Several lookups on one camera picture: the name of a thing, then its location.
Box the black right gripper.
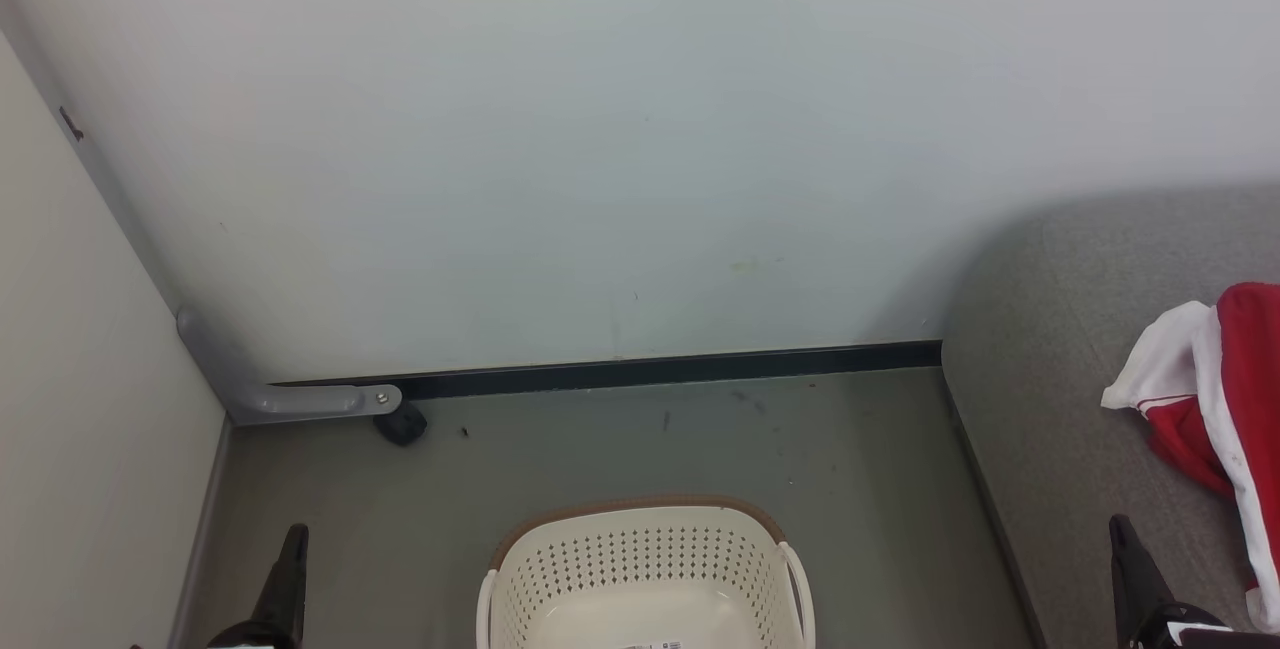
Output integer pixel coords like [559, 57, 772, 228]
[1108, 514, 1280, 649]

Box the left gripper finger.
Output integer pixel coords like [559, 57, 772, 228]
[255, 524, 309, 649]

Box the plain red shirt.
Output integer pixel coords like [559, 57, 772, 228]
[1100, 282, 1280, 632]

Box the cream perforated laundry basket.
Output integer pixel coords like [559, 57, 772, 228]
[477, 496, 816, 649]

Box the grey metal partition foot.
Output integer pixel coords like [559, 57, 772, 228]
[177, 307, 403, 427]

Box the black caster wheel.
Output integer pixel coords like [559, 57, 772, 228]
[375, 401, 429, 447]

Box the grey fabric sofa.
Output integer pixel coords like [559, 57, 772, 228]
[940, 184, 1280, 649]

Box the black baseboard strip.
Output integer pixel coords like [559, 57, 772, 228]
[270, 341, 943, 400]

